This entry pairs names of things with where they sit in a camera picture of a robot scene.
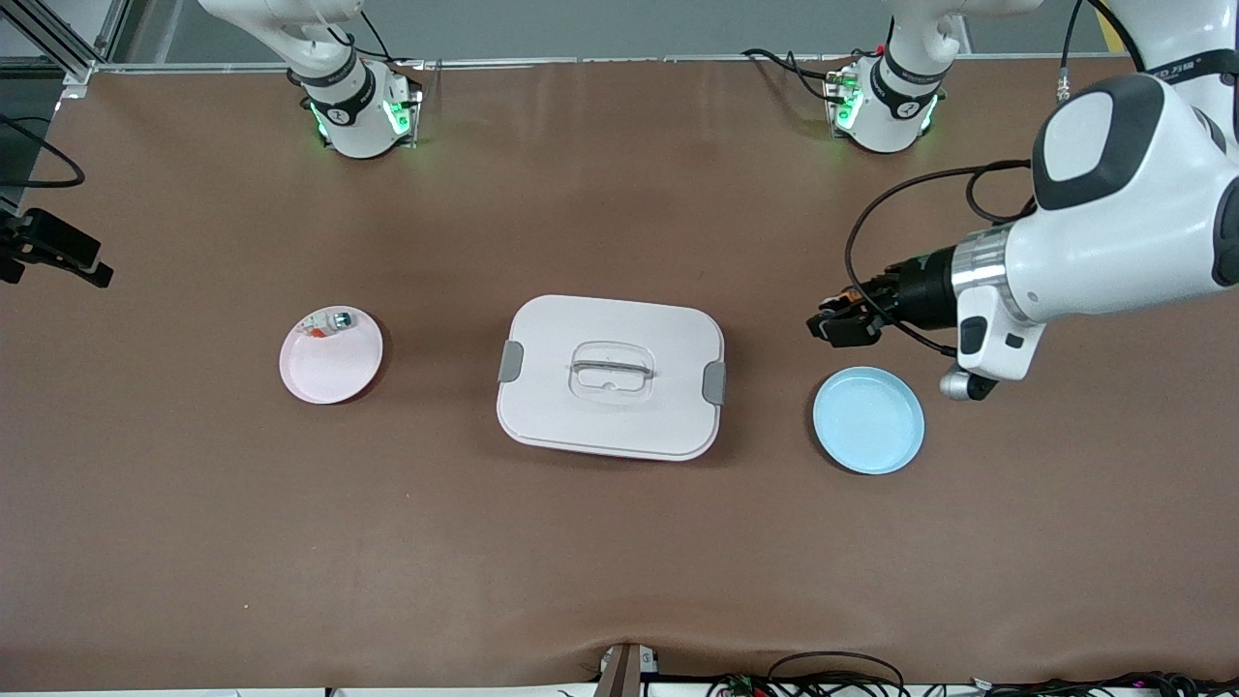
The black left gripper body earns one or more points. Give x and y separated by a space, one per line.
921 288

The brown table cover sheet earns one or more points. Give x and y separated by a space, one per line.
619 542

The black switch with orange button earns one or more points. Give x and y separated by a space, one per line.
852 293

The metal mount post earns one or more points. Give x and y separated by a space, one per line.
624 673

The white lidded storage box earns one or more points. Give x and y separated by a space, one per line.
610 407

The round light blue plate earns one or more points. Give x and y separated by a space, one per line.
868 421

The white switch with green button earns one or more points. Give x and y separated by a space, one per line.
329 321

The aluminium frame profile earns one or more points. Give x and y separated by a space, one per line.
39 29

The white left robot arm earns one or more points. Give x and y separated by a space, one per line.
1113 223

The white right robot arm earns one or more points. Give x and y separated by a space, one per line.
339 87

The round pink plate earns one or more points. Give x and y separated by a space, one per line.
329 373

